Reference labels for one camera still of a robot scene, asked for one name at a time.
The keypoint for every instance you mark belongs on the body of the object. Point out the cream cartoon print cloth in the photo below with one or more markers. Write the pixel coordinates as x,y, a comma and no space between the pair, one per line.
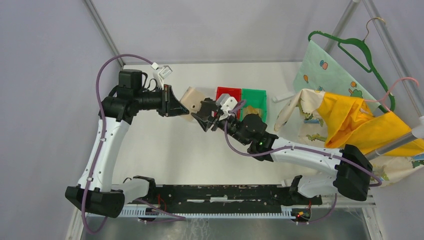
390,167

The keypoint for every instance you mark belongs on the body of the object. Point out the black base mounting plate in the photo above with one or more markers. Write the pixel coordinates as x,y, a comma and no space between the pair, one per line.
226,199

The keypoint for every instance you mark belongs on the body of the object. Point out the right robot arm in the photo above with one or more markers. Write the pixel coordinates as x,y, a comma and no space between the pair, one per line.
343,171

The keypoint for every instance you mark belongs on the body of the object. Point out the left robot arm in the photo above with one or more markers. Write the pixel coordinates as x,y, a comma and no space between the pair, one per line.
94,192

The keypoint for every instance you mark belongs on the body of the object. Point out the metal clothes rail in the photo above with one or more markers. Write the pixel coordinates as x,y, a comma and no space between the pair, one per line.
416,133

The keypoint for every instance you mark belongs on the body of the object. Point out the red plastic bin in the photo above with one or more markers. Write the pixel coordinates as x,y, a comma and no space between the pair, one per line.
233,92

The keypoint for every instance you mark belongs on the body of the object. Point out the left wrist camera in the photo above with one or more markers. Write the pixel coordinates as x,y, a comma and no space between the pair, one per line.
160,72

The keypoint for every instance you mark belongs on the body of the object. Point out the light green cartoon cloth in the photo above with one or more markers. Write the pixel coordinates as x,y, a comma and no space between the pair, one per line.
319,71

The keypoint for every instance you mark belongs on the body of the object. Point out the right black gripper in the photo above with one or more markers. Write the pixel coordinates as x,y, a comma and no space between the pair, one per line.
206,122

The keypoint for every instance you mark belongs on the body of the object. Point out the gold cards stack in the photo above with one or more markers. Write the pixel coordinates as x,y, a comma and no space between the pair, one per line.
252,110

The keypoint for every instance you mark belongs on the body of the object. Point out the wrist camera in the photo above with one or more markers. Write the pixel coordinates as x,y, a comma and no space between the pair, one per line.
160,72
225,103

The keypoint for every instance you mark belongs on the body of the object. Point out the yellow cloth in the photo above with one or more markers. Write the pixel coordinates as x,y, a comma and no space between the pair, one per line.
350,122

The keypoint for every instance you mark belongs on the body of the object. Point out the green plastic bin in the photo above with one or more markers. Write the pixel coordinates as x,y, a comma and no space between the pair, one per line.
256,99

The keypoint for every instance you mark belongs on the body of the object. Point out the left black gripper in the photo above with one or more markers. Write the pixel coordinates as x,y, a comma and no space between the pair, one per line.
171,106

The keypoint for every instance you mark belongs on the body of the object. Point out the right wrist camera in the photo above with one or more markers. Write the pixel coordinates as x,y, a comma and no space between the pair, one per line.
225,103

